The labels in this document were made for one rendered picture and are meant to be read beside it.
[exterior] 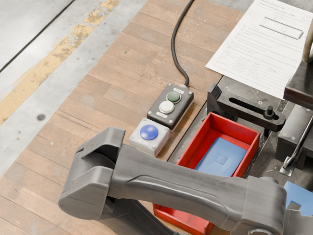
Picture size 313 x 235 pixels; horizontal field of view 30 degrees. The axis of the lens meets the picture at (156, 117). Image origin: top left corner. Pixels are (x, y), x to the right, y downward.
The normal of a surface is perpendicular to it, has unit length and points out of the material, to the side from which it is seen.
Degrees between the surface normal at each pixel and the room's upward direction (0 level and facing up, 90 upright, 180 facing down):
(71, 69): 0
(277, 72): 1
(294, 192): 7
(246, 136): 90
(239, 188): 15
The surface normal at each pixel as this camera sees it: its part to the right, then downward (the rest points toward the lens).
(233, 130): -0.50, 0.71
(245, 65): -0.04, -0.59
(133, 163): 0.19, -0.54
